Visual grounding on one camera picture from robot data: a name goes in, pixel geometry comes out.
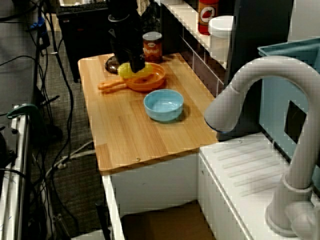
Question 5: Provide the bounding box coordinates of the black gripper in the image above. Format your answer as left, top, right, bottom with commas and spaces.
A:
107, 13, 146, 74

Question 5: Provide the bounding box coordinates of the yellow toy corn cob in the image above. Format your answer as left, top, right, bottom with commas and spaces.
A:
117, 62, 154, 79

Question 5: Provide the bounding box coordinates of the brown lid with yellow knob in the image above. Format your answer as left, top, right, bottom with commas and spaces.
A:
104, 55, 121, 75

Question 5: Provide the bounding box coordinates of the orange toy frying pan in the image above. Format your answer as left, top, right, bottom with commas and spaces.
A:
97, 62, 167, 94

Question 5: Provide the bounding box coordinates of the light blue bowl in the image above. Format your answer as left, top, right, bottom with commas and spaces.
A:
143, 88, 185, 124

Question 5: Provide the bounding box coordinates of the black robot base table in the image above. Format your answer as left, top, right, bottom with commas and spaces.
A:
56, 2, 115, 84

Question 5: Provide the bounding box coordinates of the toy beans can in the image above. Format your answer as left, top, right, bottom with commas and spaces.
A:
142, 31, 164, 64

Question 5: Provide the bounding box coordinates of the red sauce bottle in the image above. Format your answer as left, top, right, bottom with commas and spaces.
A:
197, 0, 219, 36

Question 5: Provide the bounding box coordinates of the white plastic container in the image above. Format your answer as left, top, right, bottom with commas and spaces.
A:
207, 15, 235, 60

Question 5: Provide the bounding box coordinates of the grey toy faucet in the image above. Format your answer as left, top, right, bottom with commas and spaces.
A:
203, 55, 320, 239

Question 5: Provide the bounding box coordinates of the dark kitchen upright panel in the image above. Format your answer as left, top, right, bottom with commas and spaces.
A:
223, 0, 295, 141

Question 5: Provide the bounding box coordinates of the white toy sink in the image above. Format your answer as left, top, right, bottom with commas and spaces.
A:
101, 132, 320, 240

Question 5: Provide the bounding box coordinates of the teal plastic bin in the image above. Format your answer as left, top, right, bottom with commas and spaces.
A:
257, 37, 320, 181

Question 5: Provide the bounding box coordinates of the long black cable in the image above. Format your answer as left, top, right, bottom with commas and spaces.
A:
48, 0, 76, 176

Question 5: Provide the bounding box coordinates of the white cable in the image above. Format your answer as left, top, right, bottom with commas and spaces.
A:
45, 139, 97, 177

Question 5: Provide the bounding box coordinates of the green clamp handle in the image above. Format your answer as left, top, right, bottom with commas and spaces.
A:
5, 103, 40, 120

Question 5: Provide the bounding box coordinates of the aluminium frame rail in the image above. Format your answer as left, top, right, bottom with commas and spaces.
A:
0, 107, 35, 240

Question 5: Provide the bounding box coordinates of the black bar handle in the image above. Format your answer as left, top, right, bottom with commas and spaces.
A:
94, 201, 112, 240

